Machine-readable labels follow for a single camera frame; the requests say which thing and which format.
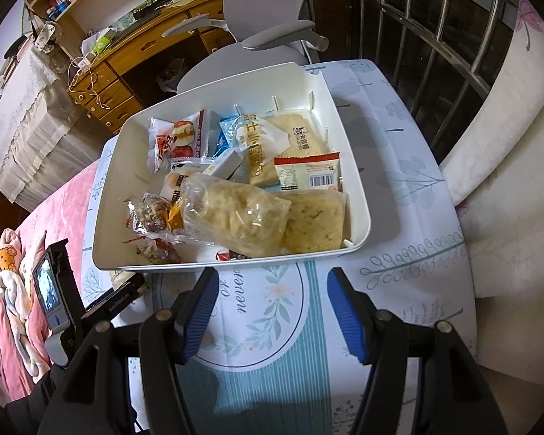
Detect person's dark clothing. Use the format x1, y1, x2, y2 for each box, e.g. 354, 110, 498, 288
2, 362, 73, 435

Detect white plastic storage box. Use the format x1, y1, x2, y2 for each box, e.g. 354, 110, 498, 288
91, 62, 372, 273

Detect beige bread packet black print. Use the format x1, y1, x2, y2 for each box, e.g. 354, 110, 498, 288
158, 167, 200, 218

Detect clear nut bar packet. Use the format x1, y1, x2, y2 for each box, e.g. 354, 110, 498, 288
122, 236, 184, 266
126, 192, 173, 236

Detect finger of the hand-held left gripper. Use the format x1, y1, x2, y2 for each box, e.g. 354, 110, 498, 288
82, 281, 147, 322

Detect tree print tablecloth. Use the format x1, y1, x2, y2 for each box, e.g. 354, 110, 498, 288
79, 59, 479, 435

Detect grey office chair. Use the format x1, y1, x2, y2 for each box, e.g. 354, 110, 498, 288
161, 0, 329, 96

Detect black hat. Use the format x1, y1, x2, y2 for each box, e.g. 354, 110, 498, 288
4, 36, 25, 59

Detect lace cloth covered furniture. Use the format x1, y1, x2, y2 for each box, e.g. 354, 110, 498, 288
0, 36, 103, 211

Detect red-edged beige snack packet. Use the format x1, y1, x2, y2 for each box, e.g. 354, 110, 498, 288
273, 151, 343, 191

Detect cartoon printed blanket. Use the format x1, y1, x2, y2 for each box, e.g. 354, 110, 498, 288
0, 229, 50, 384

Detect dark red-edged snack packet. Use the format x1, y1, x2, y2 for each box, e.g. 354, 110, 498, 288
214, 248, 250, 262

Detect clear herb bread packet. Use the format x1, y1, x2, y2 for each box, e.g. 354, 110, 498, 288
279, 190, 349, 254

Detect floral fabric bag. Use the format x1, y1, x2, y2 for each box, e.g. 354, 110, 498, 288
34, 22, 63, 53

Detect metal window grille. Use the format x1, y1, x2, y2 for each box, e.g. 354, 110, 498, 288
340, 0, 522, 164

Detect wooden desk with drawers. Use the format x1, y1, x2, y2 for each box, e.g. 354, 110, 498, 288
68, 0, 236, 136

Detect blue snack packet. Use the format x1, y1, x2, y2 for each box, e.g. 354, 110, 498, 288
215, 115, 250, 158

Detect white packet yellow lettering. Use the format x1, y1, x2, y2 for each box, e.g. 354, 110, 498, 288
233, 111, 291, 186

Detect red white pastry picture packet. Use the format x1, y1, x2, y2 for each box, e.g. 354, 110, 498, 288
147, 109, 209, 174

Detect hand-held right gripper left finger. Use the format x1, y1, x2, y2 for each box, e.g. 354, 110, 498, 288
36, 268, 221, 435

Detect orange snack packet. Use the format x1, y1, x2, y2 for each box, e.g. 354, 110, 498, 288
167, 202, 186, 232

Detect white floral curtain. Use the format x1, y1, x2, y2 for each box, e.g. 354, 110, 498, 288
440, 0, 544, 372

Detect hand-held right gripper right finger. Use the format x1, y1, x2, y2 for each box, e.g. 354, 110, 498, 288
326, 267, 508, 435

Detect clear floss cake packet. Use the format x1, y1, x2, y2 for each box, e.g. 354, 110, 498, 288
180, 173, 293, 259

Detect pink bed blanket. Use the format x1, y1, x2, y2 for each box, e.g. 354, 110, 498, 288
0, 158, 105, 399

